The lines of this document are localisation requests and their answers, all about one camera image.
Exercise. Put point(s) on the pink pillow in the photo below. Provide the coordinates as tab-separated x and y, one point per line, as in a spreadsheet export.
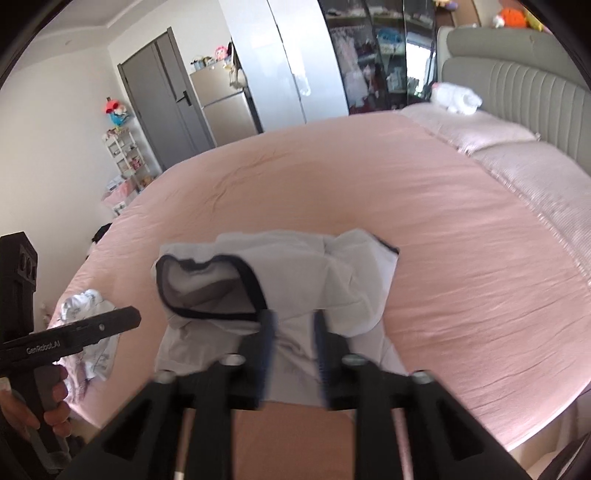
553	185
467	134

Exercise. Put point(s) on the red and blue plush toy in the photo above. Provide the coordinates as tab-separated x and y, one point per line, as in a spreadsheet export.
116	111

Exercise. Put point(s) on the orange plush toy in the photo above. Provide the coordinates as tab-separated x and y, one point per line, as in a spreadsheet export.
510	18

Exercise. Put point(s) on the white shirt with navy trim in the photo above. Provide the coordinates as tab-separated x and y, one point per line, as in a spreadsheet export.
213	292

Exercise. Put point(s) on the grey padded headboard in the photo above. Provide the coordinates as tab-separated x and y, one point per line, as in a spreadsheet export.
523	76

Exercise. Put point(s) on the beige refrigerator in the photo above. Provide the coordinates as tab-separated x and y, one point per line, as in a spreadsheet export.
225	106

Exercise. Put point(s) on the pink plush on refrigerator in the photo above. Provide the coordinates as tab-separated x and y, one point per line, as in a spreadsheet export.
221	53

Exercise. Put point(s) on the pink storage box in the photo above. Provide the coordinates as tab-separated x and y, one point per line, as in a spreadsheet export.
120	197

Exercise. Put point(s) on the white storage shelf rack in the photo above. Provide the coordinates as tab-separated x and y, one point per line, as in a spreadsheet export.
127	157

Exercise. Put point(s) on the dark glass display cabinet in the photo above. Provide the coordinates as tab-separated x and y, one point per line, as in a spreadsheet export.
386	51

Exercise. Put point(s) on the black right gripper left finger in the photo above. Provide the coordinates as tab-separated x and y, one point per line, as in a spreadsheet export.
142	440

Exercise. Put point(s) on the black clothes pile on stool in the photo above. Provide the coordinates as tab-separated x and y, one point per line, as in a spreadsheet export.
100	233

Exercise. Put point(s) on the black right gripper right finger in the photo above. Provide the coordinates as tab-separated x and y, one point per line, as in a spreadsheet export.
405	423

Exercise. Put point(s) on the grey door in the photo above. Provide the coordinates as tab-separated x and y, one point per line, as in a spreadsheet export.
164	102

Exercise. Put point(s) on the pink bed sheet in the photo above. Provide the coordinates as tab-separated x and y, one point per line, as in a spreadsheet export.
484	296

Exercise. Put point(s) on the white printed storage bag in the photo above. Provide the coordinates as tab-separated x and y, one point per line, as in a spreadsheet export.
95	360

